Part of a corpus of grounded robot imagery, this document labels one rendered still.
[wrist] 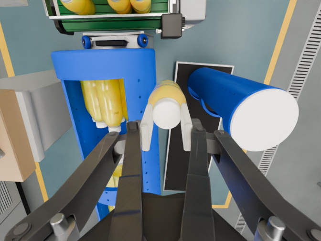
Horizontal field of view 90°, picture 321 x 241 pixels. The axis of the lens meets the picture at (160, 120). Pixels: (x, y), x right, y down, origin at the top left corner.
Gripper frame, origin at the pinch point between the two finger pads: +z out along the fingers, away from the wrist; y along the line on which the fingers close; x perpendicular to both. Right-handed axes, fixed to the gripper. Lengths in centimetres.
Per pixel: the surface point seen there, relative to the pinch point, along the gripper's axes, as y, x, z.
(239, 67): 69, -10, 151
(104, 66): -14.0, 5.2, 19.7
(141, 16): -9, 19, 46
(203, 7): 15, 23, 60
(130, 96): -9.4, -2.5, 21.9
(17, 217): -184, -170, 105
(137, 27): -12, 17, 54
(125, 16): -14, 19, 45
